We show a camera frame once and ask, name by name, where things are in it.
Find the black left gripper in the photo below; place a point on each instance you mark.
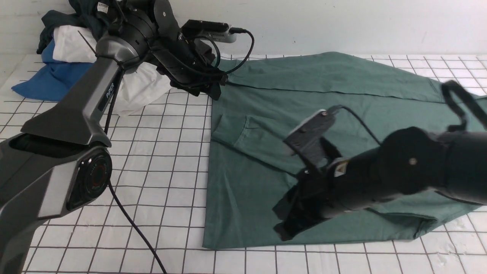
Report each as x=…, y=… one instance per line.
x=190, y=63

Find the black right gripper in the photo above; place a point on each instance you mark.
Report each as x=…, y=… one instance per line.
x=343, y=186

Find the green long sleeve shirt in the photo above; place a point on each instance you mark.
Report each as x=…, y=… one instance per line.
x=250, y=168

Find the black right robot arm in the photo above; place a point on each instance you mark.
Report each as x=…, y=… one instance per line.
x=409, y=161

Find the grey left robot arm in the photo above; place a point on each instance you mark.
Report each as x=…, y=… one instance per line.
x=59, y=161

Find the dark teal shirt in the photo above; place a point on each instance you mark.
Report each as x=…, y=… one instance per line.
x=95, y=15

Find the white shirt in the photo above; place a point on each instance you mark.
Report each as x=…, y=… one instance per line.
x=74, y=45

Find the blue shirt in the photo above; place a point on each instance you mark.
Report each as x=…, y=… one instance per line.
x=53, y=81

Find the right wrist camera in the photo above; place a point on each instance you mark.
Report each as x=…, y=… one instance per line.
x=307, y=140

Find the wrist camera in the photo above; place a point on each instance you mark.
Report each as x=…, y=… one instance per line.
x=216, y=31
x=307, y=140

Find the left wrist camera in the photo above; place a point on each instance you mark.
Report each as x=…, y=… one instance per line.
x=216, y=31

